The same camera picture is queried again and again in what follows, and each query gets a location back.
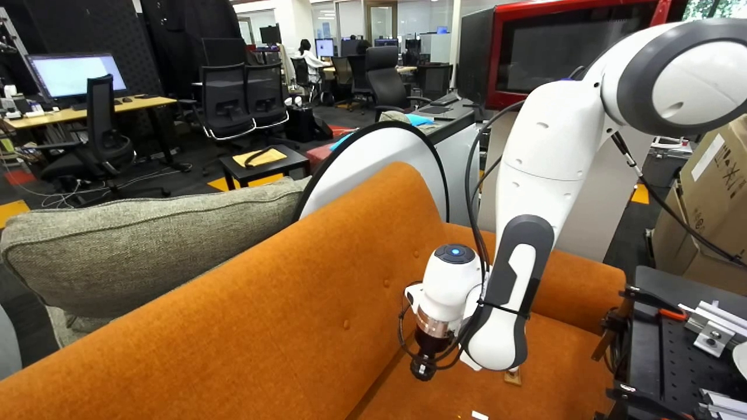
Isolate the black breadboard robot table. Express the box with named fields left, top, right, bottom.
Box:
left=593, top=265, right=747, bottom=420

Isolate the grey fabric cushion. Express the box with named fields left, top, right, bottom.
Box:
left=0, top=175, right=314, bottom=319

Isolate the black low side table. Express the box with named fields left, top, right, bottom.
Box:
left=217, top=143, right=314, bottom=192

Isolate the small distant monitor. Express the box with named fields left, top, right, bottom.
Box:
left=314, top=36, right=339, bottom=62

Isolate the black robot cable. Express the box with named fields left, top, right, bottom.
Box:
left=609, top=130, right=747, bottom=270
left=462, top=99, right=527, bottom=270

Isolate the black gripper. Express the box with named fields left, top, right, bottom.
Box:
left=408, top=325, right=455, bottom=380

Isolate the white wire rack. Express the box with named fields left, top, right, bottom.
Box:
left=650, top=133, right=697, bottom=157

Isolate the large cardboard box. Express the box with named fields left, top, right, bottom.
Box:
left=650, top=114, right=747, bottom=298

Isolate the black high back chair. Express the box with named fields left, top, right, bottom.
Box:
left=363, top=43, right=413, bottom=113

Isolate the small black office chair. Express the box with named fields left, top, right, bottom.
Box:
left=419, top=62, right=455, bottom=104

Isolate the black mesh office chair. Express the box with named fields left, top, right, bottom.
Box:
left=246, top=62, right=293, bottom=130
left=196, top=62, right=260, bottom=144

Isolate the black partition panel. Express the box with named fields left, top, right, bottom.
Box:
left=12, top=0, right=163, bottom=99

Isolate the orange handled clamp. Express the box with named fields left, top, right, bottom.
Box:
left=620, top=286, right=692, bottom=328

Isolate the wooden office desk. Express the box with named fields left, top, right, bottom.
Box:
left=2, top=91, right=180, bottom=130

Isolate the orange fabric sofa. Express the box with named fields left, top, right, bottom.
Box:
left=0, top=160, right=631, bottom=420

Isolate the lit computer monitor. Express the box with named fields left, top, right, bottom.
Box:
left=26, top=50, right=132, bottom=105

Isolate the aluminium bracket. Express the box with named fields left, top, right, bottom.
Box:
left=674, top=298, right=747, bottom=361

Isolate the black headrest office chair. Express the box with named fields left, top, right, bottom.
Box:
left=36, top=72, right=136, bottom=188

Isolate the seated person white shirt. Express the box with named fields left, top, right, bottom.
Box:
left=297, top=36, right=327, bottom=87

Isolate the black bag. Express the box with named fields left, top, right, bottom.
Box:
left=282, top=104, right=335, bottom=144

